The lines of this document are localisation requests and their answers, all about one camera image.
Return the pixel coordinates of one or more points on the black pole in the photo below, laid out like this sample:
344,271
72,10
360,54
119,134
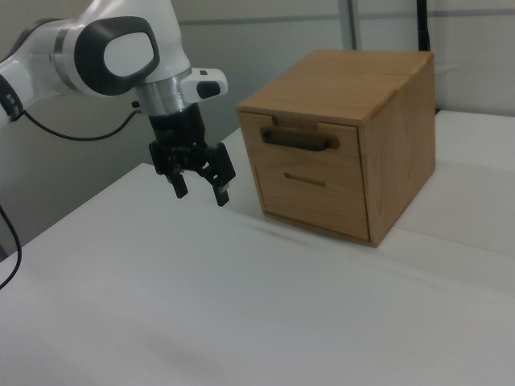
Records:
423,24

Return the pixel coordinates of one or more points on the wooden drawer with slot pull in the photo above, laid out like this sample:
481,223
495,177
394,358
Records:
314,209

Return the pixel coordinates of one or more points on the wooden cabinet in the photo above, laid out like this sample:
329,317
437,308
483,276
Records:
342,84

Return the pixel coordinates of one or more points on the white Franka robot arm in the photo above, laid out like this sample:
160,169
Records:
120,24

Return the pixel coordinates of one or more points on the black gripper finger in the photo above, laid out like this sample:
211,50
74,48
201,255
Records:
219,165
165,161

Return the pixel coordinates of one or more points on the grey partition post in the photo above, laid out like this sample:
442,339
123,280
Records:
351,24

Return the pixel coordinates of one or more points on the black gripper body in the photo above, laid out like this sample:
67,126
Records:
177,128

